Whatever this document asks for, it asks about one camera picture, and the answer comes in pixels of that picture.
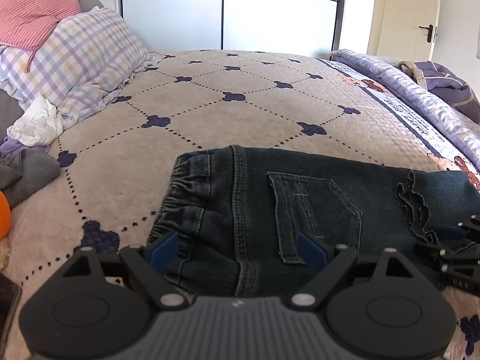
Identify red striped pillow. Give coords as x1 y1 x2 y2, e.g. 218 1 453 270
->
0 0 81 51

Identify white crumpled cloth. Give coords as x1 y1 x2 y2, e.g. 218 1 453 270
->
7 94 64 147

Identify orange plush toy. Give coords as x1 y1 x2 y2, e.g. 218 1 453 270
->
0 191 11 271

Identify purple bag with beige strap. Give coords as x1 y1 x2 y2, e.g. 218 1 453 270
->
399 61 480 124

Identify grey garment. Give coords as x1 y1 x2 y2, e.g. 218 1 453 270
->
0 146 61 211

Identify plaid pillow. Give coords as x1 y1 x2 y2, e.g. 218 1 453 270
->
0 7 151 124

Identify purple cloth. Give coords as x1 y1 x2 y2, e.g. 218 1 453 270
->
0 137 23 160

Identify wardrobe with sliding doors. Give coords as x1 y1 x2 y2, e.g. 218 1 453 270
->
115 0 347 57

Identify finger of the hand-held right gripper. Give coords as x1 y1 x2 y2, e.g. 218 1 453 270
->
431 215 480 241
415 241 480 272

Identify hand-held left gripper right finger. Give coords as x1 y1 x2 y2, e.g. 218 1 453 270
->
289 232 419 311

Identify cream door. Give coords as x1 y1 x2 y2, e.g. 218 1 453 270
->
367 0 441 59

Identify purple quilt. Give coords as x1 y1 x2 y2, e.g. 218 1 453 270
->
330 49 480 166

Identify dark blue jeans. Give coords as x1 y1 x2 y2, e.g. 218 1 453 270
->
148 144 480 297

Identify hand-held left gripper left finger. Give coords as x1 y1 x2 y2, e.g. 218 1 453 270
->
62 231 189 311

